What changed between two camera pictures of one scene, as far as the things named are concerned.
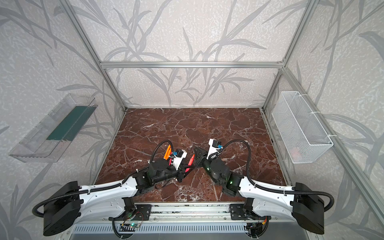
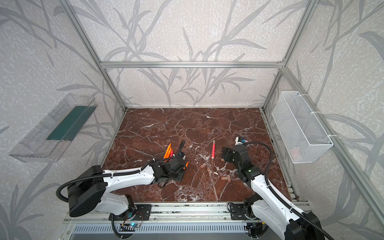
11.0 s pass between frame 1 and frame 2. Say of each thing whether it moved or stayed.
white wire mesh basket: stayed
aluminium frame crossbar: stayed
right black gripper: moved
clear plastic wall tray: stayed
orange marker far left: stayed
